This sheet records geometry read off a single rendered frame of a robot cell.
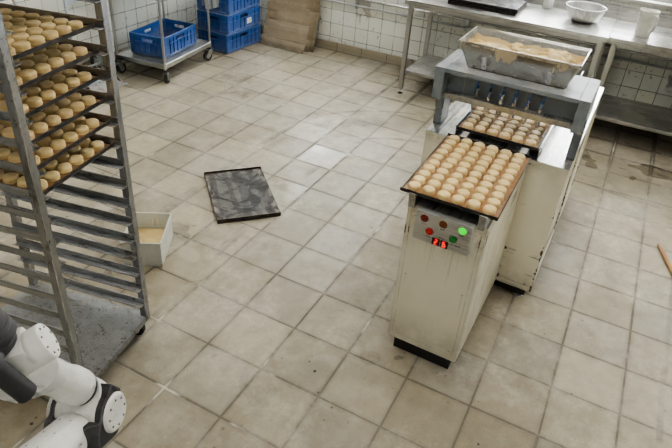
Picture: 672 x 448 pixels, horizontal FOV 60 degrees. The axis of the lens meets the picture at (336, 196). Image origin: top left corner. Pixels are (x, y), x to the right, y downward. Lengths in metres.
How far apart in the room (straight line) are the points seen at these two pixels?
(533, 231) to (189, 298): 1.80
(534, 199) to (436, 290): 0.75
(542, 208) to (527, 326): 0.63
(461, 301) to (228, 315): 1.18
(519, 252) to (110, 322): 2.04
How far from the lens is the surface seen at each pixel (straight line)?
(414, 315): 2.75
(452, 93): 2.99
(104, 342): 2.83
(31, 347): 1.08
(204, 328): 3.02
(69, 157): 2.30
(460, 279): 2.53
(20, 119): 1.96
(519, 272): 3.29
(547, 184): 3.00
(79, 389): 1.24
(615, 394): 3.13
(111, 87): 2.30
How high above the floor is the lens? 2.12
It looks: 32 degrees down
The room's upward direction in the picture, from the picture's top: 5 degrees clockwise
